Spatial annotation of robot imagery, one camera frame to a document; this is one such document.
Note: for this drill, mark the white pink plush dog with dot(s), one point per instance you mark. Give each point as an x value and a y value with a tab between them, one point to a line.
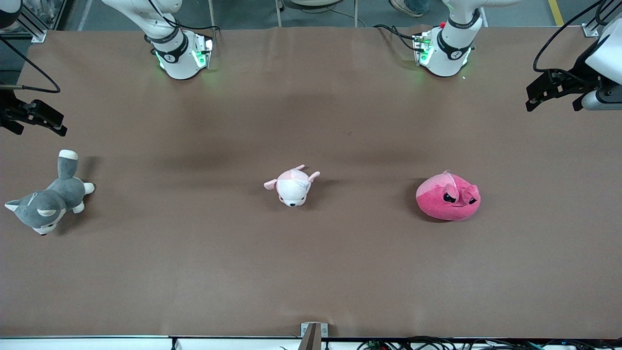
291	189

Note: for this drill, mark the large table cover sheet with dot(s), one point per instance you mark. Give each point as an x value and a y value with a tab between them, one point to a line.
311	267

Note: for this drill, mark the person's shoe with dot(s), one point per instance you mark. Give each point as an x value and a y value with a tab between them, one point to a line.
408	7

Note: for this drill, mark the white stool with thin legs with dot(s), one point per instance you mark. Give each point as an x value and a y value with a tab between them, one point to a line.
316	1

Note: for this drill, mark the white table edge board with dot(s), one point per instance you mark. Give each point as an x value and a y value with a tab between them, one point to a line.
97	344

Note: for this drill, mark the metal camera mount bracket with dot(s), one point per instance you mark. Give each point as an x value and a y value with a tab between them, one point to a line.
311	338

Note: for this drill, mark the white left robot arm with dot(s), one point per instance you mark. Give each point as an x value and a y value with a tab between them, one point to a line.
449	53

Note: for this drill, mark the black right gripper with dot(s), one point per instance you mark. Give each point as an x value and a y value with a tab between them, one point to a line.
7	105

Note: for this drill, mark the pink round plush toy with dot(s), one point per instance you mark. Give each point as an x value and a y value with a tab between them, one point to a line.
437	204

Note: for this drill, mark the grey white husky plush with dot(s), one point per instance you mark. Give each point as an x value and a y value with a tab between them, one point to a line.
48	204

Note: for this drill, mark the aluminium frame profile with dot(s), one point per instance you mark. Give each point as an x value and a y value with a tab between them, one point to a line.
34	30
590	30

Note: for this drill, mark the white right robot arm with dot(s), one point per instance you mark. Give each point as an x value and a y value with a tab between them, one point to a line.
177	58

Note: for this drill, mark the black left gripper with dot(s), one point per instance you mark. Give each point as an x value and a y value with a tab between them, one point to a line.
579	72

